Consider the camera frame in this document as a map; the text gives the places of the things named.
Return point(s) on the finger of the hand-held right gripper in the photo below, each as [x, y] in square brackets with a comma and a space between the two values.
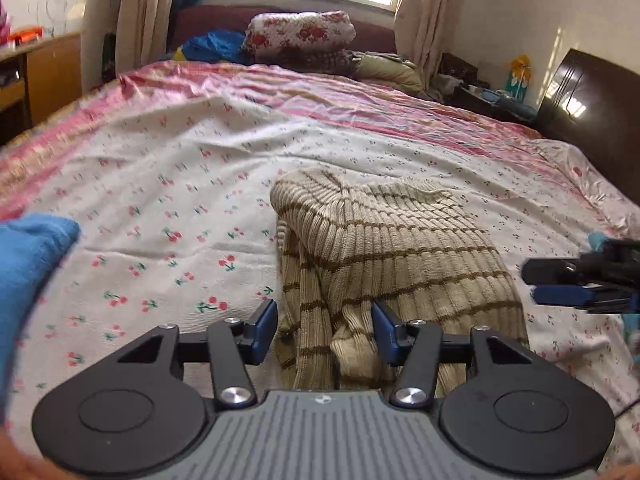
[550, 271]
[565, 295]

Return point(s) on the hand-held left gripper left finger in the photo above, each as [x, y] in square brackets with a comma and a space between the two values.
[262, 332]

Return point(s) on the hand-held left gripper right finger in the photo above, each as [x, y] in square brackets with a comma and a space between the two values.
[385, 332]

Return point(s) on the beige striped knit sweater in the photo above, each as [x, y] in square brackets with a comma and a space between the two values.
[390, 250]

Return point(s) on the light blue garment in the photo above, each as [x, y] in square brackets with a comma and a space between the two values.
[596, 241]

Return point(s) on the dark wooden headboard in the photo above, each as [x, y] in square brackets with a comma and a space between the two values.
[595, 120]

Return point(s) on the dark nightstand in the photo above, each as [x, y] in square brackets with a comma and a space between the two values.
[480, 100]

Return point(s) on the pink patterned bed cover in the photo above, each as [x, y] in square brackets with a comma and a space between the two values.
[300, 95]

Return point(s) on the blue knit garment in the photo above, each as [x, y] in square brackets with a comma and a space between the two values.
[25, 270]

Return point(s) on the olive pillow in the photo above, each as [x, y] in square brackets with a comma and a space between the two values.
[387, 72]

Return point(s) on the beige curtain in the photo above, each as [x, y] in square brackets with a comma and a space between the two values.
[147, 15]
[430, 15]

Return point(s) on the crumpled blue cloth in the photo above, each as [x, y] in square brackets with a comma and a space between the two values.
[215, 47]

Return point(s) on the floral pillow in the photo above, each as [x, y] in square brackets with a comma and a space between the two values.
[300, 35]

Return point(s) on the maroon sofa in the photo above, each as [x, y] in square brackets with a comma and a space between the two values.
[210, 20]

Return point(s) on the wooden side cabinet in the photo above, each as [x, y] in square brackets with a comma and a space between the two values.
[55, 75]

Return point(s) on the orange toy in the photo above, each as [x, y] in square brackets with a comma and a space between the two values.
[25, 37]

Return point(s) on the pink bag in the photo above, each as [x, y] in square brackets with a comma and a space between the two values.
[5, 25]

